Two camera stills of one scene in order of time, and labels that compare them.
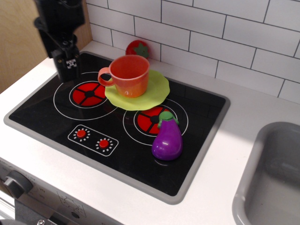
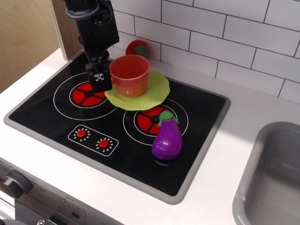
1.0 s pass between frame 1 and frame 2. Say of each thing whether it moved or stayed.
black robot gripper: moved
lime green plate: stayed
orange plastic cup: stayed
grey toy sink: stayed
